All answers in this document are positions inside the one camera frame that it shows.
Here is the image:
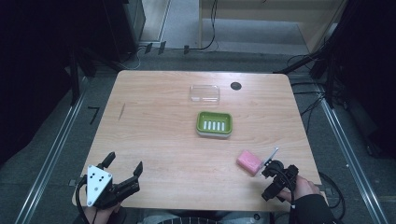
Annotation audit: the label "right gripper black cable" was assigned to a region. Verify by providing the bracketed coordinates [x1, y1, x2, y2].
[275, 167, 297, 208]

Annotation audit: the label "black cabinet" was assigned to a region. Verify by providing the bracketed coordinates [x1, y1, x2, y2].
[102, 0, 147, 63]

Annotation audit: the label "black stand post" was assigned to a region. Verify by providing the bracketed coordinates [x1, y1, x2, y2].
[68, 50, 80, 106]

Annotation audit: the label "person's right hand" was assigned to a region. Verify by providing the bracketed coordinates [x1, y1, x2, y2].
[276, 175, 321, 203]

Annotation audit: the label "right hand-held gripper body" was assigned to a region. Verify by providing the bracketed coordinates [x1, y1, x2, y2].
[261, 147, 300, 203]

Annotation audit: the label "green soap dish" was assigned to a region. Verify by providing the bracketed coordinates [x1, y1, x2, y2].
[195, 111, 233, 139]

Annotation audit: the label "black stand leg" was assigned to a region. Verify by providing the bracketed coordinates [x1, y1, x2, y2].
[273, 49, 326, 75]

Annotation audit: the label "pink soap bar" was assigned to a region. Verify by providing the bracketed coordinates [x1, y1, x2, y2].
[235, 149, 263, 176]

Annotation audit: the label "black hanging cable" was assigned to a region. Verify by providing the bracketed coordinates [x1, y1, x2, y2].
[188, 0, 219, 52]

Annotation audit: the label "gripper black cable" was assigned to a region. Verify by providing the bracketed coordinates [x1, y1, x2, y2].
[74, 175, 92, 224]
[275, 167, 297, 208]

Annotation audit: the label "person's left hand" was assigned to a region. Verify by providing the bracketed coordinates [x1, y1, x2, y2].
[83, 202, 123, 224]

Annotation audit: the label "clear plastic lid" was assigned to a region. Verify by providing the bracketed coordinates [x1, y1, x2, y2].
[189, 84, 221, 105]

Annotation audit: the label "black floor cables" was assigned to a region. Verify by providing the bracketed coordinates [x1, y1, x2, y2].
[289, 54, 349, 134]

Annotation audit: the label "metal floor rail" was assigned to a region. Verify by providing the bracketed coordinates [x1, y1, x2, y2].
[317, 85, 390, 224]
[13, 78, 90, 224]

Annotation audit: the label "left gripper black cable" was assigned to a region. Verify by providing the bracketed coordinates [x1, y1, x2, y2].
[74, 175, 92, 224]

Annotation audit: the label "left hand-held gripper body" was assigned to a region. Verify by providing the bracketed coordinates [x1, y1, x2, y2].
[83, 164, 141, 210]

